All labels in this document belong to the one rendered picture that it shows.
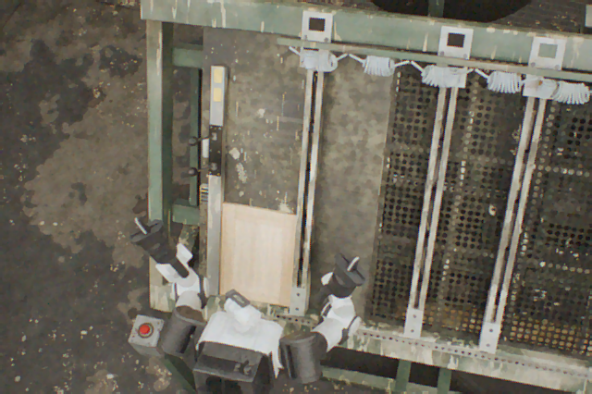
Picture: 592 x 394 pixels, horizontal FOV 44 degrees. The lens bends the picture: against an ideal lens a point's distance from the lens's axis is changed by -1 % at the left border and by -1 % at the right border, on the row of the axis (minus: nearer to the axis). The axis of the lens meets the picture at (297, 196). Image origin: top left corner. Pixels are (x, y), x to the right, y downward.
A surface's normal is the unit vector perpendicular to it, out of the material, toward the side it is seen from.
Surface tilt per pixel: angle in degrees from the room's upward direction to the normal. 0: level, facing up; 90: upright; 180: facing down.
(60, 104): 0
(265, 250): 51
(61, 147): 0
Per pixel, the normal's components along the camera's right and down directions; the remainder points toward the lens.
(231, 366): 0.00, -0.79
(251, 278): -0.25, 0.36
